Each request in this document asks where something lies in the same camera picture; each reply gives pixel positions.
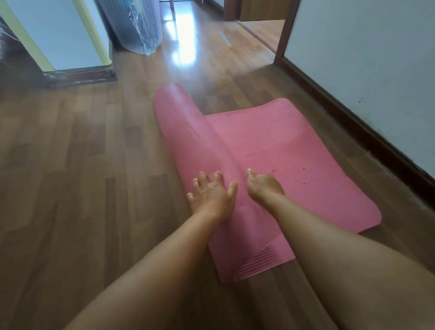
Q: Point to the person's left hand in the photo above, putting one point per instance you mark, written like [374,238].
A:
[214,199]

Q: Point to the person's right hand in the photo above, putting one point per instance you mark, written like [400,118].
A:
[265,188]

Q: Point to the pink yoga mat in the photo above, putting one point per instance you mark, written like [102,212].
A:
[289,142]

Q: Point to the person's right forearm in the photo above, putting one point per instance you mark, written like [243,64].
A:
[346,272]

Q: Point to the person's left forearm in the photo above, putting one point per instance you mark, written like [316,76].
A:
[153,278]

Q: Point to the light brown wooden door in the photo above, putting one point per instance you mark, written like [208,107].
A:
[265,8]

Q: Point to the clear plastic bag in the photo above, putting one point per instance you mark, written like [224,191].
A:
[139,27]

